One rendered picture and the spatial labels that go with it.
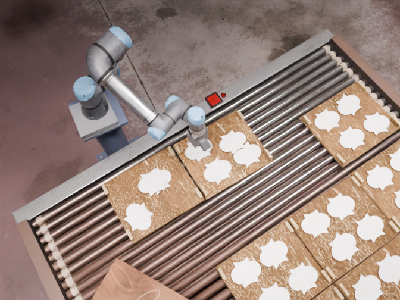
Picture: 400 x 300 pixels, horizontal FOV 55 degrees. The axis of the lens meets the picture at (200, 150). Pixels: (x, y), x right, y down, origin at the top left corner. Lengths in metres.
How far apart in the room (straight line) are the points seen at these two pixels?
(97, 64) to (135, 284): 0.95
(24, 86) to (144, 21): 1.22
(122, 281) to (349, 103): 1.49
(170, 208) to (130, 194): 0.22
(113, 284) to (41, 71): 2.36
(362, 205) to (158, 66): 2.13
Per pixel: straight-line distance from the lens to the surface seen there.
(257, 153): 2.03
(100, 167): 2.10
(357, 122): 2.25
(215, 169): 1.98
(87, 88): 2.06
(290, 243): 1.93
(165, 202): 1.95
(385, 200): 2.13
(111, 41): 1.71
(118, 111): 2.27
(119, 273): 1.82
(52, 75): 3.66
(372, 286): 2.01
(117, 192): 2.01
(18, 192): 3.27
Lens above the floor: 2.81
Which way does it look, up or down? 67 degrees down
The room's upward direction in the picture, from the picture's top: 3 degrees counter-clockwise
